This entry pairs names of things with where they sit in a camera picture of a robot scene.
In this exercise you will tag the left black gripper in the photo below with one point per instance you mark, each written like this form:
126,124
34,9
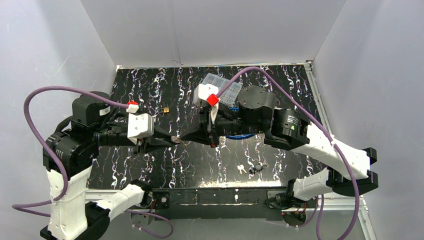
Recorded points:
139,143

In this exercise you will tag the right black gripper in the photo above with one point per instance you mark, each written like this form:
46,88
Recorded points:
209,129

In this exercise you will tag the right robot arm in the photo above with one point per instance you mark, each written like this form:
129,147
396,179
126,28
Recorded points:
347,170

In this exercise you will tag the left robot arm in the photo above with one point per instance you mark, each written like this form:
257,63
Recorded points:
68,156

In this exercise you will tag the clear plastic parts box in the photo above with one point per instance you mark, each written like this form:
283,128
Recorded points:
229,97

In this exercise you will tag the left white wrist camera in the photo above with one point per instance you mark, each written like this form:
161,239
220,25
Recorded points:
140,126

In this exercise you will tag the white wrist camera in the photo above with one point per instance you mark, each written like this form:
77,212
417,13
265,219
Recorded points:
140,126
205,95

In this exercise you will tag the blue cable lock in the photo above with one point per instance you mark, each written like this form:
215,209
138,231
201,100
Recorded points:
239,137

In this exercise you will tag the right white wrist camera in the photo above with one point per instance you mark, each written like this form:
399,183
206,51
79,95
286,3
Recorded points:
205,95

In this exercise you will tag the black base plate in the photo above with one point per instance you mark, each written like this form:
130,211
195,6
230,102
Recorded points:
216,203

